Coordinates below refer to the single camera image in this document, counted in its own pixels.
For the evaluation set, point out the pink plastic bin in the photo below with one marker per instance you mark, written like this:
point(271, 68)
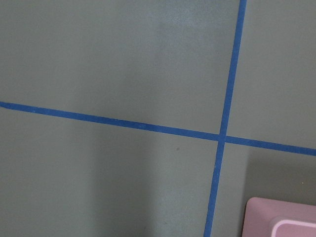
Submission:
point(274, 218)

